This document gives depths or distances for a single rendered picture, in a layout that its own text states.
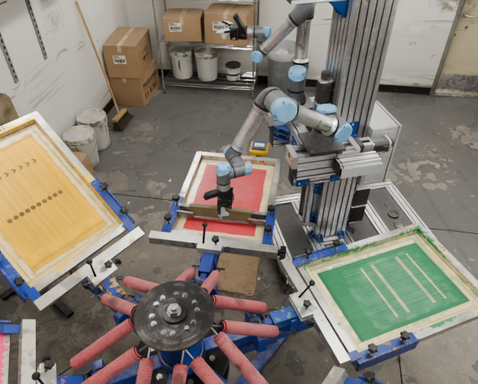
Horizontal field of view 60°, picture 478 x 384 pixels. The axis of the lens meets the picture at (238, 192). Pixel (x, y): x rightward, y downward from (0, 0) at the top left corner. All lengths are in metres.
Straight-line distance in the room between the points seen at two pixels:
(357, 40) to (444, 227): 2.17
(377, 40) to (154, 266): 2.30
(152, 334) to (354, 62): 1.78
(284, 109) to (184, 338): 1.12
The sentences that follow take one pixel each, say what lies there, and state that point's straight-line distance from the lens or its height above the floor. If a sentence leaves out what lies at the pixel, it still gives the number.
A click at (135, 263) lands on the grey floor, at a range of 3.52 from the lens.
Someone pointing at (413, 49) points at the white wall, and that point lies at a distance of 5.86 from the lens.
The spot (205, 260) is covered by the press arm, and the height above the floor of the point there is 1.04.
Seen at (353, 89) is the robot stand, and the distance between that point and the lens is 2.59.
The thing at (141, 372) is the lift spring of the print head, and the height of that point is 1.24.
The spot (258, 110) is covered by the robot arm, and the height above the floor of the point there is 1.57.
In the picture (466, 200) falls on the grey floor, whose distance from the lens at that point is 4.47.
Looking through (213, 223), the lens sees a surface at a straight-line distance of 2.38.
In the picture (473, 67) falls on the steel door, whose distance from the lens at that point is 6.21.
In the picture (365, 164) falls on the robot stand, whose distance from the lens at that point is 2.56.
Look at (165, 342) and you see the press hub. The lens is 1.56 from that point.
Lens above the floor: 2.65
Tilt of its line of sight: 41 degrees down
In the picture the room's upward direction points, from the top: straight up
